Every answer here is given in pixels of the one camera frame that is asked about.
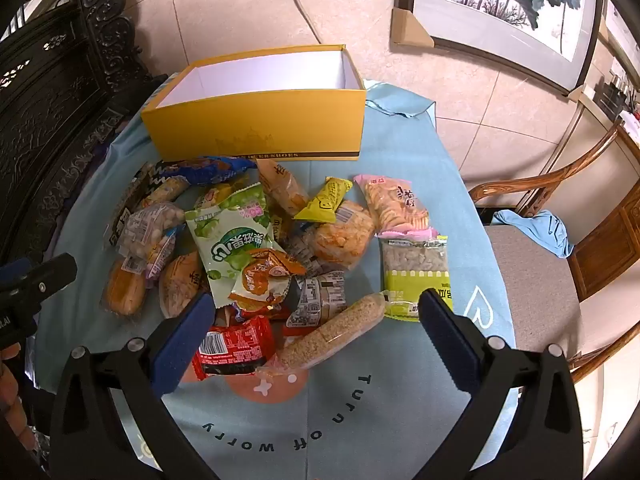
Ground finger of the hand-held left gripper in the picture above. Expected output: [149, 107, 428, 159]
[0, 252, 78, 313]

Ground framed flower painting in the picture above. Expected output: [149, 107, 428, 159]
[406, 0, 604, 95]

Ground light blue printed tablecloth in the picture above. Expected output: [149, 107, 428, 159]
[30, 79, 517, 480]

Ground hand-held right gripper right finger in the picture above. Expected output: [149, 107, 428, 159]
[415, 287, 586, 480]

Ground cream roll packet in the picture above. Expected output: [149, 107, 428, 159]
[139, 176, 192, 211]

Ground lime green seed packet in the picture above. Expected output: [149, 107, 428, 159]
[377, 234, 455, 322]

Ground dark carved wooden furniture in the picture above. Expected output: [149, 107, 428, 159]
[0, 0, 170, 273]

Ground red snack packet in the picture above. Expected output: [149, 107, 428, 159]
[192, 315, 277, 382]

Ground clear grain stick packet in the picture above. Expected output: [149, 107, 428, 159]
[256, 292, 387, 377]

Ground person's left hand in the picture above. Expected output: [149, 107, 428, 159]
[0, 342, 36, 461]

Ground yellow cardboard box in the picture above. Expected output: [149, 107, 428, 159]
[141, 44, 367, 163]

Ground black white striped packet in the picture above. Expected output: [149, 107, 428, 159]
[106, 161, 167, 247]

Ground grey barcode packet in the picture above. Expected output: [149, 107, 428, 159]
[284, 270, 349, 331]

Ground blue cloth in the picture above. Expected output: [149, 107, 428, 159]
[491, 209, 575, 260]

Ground orange jelly cup packet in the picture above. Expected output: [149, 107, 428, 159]
[229, 248, 307, 312]

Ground wooden cabinet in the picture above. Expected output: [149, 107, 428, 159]
[569, 127, 640, 302]

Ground yellow snack bar packet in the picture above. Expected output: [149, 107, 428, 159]
[294, 177, 354, 224]

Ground wooden chair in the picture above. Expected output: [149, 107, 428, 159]
[467, 119, 640, 386]

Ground clear packet of round balls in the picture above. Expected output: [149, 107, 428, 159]
[116, 201, 187, 262]

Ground narrow orange cracker packet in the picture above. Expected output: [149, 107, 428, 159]
[256, 159, 310, 217]

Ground pink cracker packet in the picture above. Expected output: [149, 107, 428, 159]
[354, 174, 434, 239]

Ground cardboard corner protector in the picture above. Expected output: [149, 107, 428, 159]
[390, 7, 436, 51]

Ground purple-edged clear packet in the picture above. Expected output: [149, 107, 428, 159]
[144, 227, 180, 287]

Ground wide orange cracker packet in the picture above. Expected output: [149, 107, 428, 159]
[306, 200, 377, 270]

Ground white cable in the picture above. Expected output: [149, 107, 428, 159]
[281, 0, 327, 47]

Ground blue snack packet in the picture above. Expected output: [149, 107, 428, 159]
[162, 156, 257, 186]

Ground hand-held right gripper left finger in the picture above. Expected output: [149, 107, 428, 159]
[49, 292, 221, 480]

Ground green grape candy packet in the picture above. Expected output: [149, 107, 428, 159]
[184, 182, 275, 309]

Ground orange bread packet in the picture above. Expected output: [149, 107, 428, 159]
[158, 251, 210, 319]
[101, 256, 149, 317]

